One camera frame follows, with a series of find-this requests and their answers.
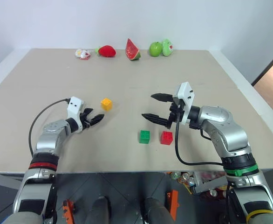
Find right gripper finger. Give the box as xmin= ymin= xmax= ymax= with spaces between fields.
xmin=150 ymin=93 xmax=175 ymax=103
xmin=141 ymin=113 xmax=170 ymax=126

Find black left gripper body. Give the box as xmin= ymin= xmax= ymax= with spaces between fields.
xmin=80 ymin=113 xmax=92 ymax=129

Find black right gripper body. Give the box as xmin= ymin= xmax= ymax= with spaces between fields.
xmin=166 ymin=94 xmax=186 ymax=130

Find yellow toy brick cube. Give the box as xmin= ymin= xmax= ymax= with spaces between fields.
xmin=100 ymin=97 xmax=113 ymax=112

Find green toy brick cube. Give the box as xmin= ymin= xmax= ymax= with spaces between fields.
xmin=138 ymin=130 xmax=151 ymax=145

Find red toy brick cube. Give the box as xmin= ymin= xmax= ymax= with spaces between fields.
xmin=160 ymin=131 xmax=174 ymax=146

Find green toy apple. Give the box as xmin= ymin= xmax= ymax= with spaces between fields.
xmin=149 ymin=41 xmax=164 ymax=57

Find green plush avocado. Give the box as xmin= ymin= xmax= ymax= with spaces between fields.
xmin=162 ymin=38 xmax=175 ymax=57

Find toy watermelon slice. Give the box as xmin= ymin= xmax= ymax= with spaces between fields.
xmin=125 ymin=37 xmax=142 ymax=62

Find white and red candy packet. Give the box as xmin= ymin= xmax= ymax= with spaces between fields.
xmin=75 ymin=49 xmax=91 ymax=60

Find red plush strawberry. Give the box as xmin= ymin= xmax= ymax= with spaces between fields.
xmin=95 ymin=44 xmax=117 ymax=58

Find white table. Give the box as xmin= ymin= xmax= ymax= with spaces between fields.
xmin=0 ymin=47 xmax=273 ymax=175

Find grey plastic box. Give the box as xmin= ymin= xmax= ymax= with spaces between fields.
xmin=193 ymin=172 xmax=228 ymax=195

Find orange and black clamp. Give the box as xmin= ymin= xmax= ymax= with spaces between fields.
xmin=166 ymin=189 xmax=180 ymax=222
xmin=61 ymin=199 xmax=77 ymax=220

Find dark rounded robot leg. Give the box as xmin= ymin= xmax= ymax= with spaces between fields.
xmin=143 ymin=197 xmax=172 ymax=224
xmin=84 ymin=196 xmax=111 ymax=224

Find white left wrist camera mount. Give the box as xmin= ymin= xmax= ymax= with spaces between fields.
xmin=67 ymin=96 xmax=86 ymax=133

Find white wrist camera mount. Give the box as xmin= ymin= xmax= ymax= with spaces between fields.
xmin=173 ymin=82 xmax=195 ymax=126
xmin=67 ymin=96 xmax=86 ymax=133

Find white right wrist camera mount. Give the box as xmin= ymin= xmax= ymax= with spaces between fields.
xmin=173 ymin=82 xmax=195 ymax=126

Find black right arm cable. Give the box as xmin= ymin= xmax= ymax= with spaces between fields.
xmin=174 ymin=109 xmax=225 ymax=167

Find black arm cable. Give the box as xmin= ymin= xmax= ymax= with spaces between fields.
xmin=28 ymin=98 xmax=71 ymax=156
xmin=174 ymin=109 xmax=225 ymax=167

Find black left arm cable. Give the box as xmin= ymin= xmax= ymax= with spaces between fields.
xmin=28 ymin=98 xmax=71 ymax=156

